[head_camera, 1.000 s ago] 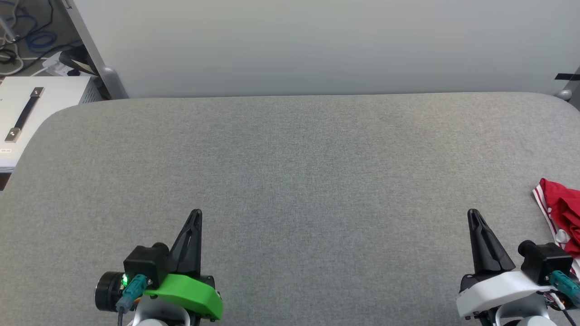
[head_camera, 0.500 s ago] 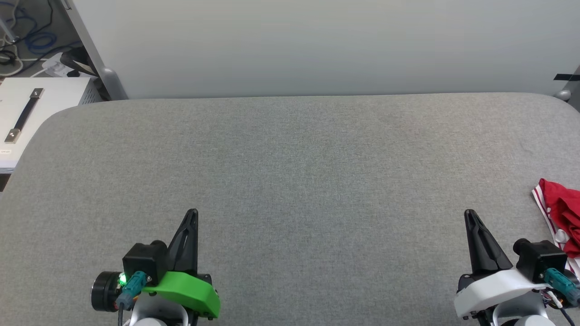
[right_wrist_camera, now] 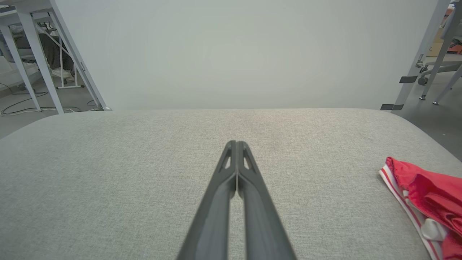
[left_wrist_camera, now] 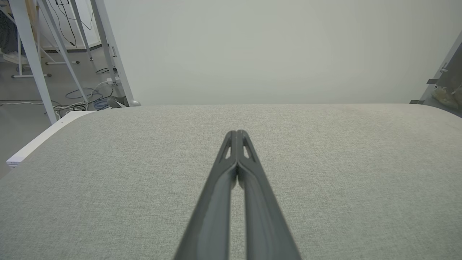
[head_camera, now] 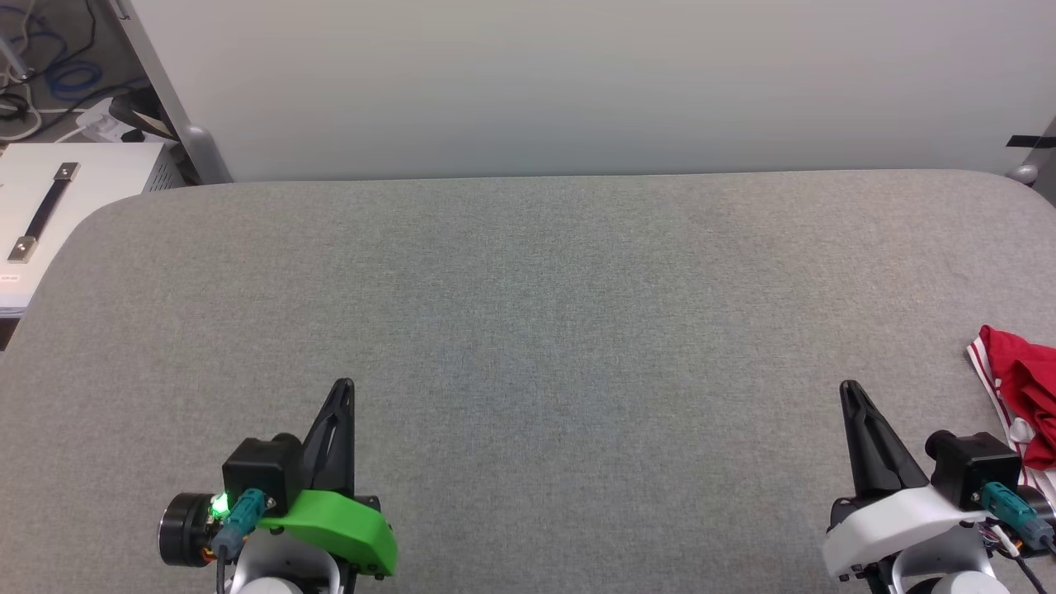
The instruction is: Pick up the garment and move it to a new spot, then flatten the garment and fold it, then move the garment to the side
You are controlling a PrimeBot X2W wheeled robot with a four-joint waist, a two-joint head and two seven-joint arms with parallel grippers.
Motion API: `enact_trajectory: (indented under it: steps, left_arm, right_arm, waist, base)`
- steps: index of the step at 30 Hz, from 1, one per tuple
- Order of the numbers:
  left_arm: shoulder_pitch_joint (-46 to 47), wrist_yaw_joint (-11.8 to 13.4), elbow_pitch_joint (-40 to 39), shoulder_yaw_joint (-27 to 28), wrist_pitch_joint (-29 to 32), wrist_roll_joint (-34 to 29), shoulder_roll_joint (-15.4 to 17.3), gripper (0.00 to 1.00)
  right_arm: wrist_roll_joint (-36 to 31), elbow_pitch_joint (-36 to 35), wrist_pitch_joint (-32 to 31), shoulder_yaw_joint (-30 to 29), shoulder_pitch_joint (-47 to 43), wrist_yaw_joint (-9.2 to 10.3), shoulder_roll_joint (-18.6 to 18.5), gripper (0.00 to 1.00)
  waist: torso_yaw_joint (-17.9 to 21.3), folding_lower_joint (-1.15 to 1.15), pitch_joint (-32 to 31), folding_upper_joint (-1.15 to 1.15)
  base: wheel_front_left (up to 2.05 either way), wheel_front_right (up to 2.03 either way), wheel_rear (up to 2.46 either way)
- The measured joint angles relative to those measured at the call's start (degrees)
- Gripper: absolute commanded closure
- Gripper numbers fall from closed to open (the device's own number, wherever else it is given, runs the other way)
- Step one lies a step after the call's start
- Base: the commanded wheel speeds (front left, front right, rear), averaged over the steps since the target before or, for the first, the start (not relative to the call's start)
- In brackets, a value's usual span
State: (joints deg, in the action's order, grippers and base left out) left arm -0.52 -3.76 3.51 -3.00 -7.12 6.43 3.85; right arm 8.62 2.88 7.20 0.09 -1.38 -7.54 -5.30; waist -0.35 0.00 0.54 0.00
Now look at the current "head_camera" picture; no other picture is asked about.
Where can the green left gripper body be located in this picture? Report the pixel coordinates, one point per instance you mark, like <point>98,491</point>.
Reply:
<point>346,524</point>

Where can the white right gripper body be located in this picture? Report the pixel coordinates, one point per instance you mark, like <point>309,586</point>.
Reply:
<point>891,520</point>

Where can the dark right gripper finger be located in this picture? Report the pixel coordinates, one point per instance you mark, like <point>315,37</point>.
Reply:
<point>865,454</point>
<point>898,466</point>

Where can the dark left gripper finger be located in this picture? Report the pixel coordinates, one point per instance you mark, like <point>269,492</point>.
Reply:
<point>326,454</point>
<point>350,454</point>

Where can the red and white t-shirt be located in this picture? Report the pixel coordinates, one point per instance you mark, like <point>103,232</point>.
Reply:
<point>1027,388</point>

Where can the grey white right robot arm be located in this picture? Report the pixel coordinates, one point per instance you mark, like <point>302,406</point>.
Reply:
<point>949,577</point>

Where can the black tape strip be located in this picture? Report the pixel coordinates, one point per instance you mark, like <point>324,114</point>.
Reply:
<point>1031,141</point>

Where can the white metal case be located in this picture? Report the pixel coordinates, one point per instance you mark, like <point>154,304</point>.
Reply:
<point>99,177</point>

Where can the white power strip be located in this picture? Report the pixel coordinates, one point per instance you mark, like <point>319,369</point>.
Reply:
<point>103,124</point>

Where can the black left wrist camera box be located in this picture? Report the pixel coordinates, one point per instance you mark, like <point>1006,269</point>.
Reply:
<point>264,470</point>

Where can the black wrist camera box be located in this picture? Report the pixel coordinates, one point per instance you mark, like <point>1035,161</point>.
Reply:
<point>264,470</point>
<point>973,462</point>

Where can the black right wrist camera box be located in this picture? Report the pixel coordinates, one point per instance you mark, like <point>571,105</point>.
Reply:
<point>973,462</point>

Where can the grey partition post with foot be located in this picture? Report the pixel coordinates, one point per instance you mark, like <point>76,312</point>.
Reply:
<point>177,115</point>

